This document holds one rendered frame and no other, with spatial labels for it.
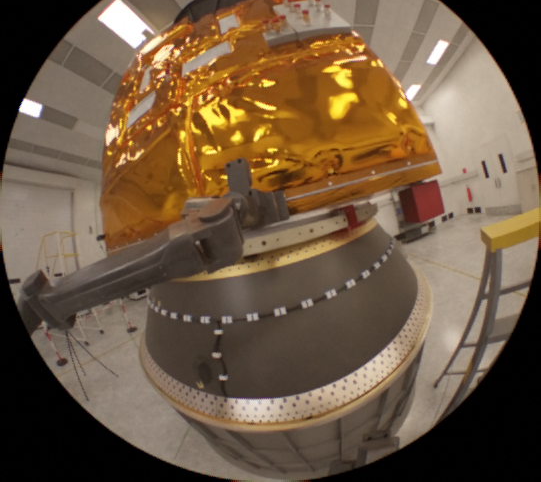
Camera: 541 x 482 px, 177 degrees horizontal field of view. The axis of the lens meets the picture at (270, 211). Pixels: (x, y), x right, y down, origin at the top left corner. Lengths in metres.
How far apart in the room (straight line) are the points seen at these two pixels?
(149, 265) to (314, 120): 0.57
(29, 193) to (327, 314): 8.30
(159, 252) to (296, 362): 0.47
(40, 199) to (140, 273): 7.94
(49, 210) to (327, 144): 8.09
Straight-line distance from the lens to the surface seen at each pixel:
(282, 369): 0.57
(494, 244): 0.68
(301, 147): 0.56
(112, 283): 0.26
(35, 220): 7.94
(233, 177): 0.35
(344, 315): 0.59
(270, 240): 0.52
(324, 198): 0.56
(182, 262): 0.23
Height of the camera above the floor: 1.73
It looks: 6 degrees up
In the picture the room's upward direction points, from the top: 14 degrees counter-clockwise
